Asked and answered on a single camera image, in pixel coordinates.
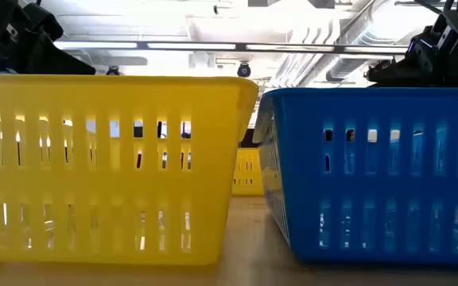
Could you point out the silver ventilation duct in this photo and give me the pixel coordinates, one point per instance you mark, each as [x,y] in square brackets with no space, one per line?
[356,63]

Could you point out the yellow slotted plastic basket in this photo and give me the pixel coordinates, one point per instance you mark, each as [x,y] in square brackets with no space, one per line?
[94,190]
[247,191]

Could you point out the black ceiling dome camera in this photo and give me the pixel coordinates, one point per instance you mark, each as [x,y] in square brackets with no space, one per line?
[243,70]
[113,71]

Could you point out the blue slotted plastic basket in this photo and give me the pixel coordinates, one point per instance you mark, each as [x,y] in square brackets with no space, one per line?
[372,186]

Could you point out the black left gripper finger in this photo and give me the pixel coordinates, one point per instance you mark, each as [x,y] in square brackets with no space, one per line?
[62,63]

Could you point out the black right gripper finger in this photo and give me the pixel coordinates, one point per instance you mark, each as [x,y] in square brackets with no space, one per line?
[392,75]

